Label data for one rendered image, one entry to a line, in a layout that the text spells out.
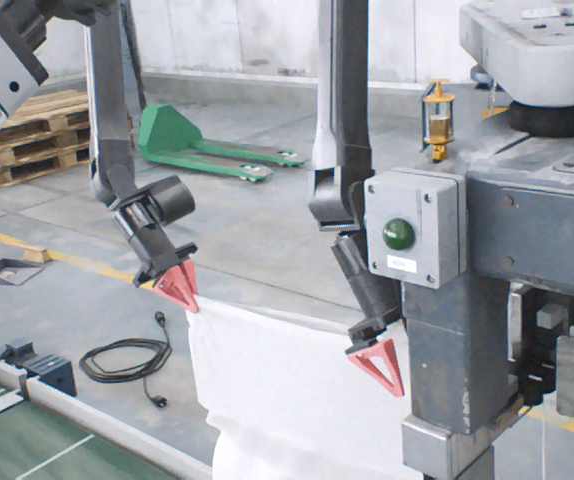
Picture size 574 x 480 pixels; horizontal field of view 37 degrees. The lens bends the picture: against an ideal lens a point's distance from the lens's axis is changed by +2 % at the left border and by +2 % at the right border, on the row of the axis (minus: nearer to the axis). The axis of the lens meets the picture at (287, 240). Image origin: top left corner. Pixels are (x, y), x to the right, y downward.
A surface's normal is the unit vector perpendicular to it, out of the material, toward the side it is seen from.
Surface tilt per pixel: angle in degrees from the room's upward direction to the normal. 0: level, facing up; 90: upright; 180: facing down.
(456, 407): 90
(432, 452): 90
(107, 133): 50
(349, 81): 75
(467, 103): 90
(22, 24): 100
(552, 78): 90
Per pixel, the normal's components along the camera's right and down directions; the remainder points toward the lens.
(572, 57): -0.09, 0.35
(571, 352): -0.45, 0.35
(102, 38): 0.36, -0.20
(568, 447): -0.09, -0.93
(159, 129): 0.69, -0.07
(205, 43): -0.66, 0.31
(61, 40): 0.74, 0.17
